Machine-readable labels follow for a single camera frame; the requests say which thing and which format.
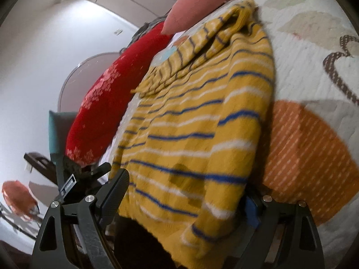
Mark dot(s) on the yellow striped knit sweater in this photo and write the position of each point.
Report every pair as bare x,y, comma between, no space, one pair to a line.
191,143

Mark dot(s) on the red floral quilt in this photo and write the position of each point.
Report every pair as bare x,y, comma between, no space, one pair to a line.
105,104

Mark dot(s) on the pink pillow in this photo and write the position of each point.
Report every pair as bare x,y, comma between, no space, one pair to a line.
186,13

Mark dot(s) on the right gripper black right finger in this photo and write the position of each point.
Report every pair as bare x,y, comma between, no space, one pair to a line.
283,236

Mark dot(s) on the patterned patchwork bed cover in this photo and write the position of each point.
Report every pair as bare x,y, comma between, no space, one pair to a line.
310,146

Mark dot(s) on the grey cloth behind quilt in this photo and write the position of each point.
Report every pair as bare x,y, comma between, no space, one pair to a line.
145,28

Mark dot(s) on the teal chair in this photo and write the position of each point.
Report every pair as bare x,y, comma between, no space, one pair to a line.
59,126

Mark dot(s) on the orange fringed stool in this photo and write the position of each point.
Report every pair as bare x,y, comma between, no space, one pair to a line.
19,200

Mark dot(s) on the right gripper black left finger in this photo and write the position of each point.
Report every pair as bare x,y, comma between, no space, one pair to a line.
73,235

